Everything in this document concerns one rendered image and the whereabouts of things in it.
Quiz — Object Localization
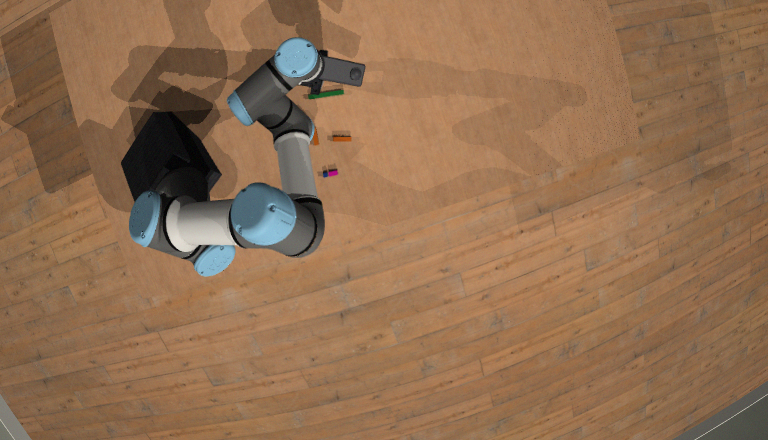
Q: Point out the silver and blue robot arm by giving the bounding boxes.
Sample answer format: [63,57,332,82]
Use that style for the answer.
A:
[129,37,325,276]

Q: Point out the green rod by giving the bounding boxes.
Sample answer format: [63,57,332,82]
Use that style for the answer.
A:
[308,90,344,99]

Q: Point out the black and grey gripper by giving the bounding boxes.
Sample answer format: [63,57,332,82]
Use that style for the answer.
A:
[300,50,328,95]

